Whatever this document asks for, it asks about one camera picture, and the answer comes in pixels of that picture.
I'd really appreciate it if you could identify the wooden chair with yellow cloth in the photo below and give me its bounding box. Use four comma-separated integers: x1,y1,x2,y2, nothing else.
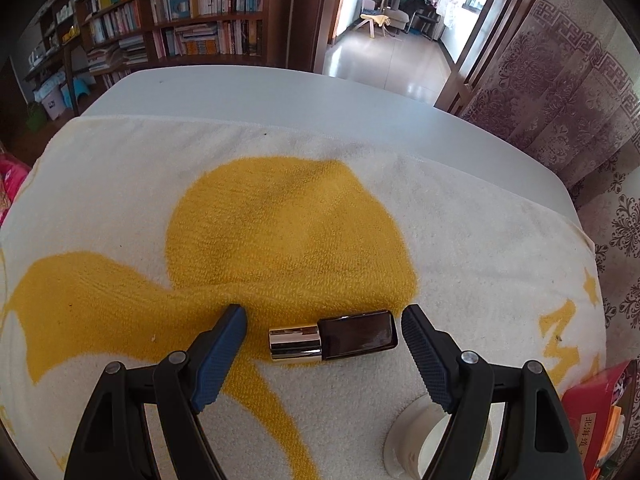
360,10,394,39

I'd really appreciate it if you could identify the blue plastic stool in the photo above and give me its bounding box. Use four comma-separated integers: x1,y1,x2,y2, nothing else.
60,77,93,111

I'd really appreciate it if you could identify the white jar lid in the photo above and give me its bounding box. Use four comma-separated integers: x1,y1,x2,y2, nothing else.
384,392,493,480

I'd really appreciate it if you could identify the wooden door frame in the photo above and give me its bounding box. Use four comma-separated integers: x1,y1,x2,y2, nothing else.
285,0,556,116

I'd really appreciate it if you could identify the cream curtain with purple pattern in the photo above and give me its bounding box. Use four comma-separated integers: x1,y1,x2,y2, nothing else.
570,170,640,361

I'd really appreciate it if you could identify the wooden bookshelf with books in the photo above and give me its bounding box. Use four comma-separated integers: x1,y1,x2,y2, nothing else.
25,0,266,91

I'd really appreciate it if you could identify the white storage basket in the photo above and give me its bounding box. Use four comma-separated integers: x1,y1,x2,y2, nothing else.
35,85,66,121

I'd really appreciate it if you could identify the yellow and white towel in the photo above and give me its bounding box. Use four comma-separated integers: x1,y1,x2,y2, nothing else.
0,115,608,480

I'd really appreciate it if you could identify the black gold lipstick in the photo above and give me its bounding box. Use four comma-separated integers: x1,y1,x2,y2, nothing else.
268,310,398,363

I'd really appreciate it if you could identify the red rectangular box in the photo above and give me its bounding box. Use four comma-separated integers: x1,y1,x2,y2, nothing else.
560,360,633,480

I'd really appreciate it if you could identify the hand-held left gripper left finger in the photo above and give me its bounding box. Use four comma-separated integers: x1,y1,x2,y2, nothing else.
64,303,249,480

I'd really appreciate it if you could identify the pink cloth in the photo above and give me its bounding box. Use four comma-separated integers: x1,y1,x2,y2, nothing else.
0,152,28,228

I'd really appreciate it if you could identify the sheer patterned curtain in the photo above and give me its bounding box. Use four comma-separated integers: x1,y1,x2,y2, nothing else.
460,0,640,191

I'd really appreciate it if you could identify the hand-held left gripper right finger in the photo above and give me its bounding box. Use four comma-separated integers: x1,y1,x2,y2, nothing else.
401,304,586,480

